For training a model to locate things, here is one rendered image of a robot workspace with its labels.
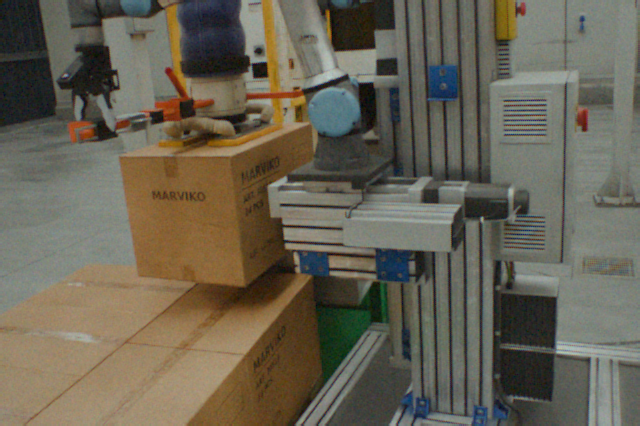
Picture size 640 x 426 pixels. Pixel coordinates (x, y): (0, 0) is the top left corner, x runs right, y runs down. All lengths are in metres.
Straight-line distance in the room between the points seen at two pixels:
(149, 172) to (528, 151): 1.09
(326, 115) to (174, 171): 0.61
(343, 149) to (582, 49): 9.38
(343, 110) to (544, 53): 9.50
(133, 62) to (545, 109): 2.27
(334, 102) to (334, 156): 0.21
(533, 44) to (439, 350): 9.22
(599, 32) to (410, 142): 9.20
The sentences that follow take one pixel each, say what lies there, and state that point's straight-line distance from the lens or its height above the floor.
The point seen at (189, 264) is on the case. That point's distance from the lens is 1.95.
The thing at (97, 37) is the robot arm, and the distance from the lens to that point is 1.60.
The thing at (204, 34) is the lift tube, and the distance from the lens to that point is 2.00.
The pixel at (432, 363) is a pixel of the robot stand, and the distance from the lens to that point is 1.95.
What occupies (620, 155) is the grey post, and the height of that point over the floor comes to 0.37.
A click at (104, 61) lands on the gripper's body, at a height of 1.36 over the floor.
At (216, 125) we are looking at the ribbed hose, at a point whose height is 1.14.
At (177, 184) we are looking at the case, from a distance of 1.89.
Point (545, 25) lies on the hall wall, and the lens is 10.84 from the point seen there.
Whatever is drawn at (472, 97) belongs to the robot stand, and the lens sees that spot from 1.66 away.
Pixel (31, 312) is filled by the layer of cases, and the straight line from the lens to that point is 2.37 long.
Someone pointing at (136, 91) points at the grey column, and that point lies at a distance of 3.34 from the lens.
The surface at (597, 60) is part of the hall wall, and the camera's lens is 10.83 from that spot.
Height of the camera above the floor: 1.38
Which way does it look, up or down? 16 degrees down
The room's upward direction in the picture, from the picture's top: 5 degrees counter-clockwise
